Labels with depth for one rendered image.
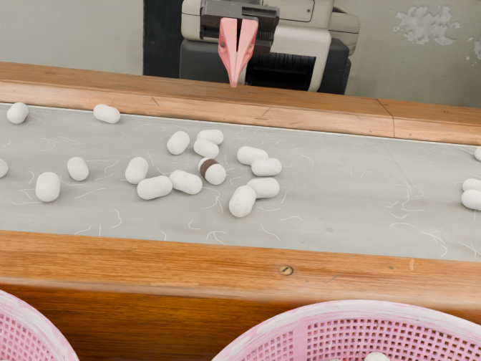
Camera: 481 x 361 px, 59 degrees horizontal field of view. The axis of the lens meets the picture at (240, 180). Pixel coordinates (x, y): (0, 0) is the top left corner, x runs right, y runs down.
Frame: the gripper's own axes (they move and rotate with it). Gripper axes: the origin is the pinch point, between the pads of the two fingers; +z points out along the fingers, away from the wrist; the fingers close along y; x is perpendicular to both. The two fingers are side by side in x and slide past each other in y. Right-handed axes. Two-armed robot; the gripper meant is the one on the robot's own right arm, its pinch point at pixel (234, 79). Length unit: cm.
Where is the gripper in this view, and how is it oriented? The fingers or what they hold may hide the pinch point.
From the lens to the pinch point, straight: 55.2
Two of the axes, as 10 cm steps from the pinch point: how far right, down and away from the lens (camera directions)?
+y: 9.9, 0.9, 0.7
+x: -1.0, 3.3, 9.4
